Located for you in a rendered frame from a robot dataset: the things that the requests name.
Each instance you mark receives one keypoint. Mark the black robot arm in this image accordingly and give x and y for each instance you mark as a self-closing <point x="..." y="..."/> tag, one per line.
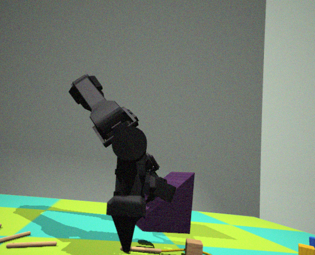
<point x="118" y="126"/>

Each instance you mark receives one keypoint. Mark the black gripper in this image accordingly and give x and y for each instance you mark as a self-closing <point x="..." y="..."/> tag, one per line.
<point x="128" y="205"/>

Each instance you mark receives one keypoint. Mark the light wooden block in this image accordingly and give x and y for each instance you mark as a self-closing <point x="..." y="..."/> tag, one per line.
<point x="193" y="247"/>

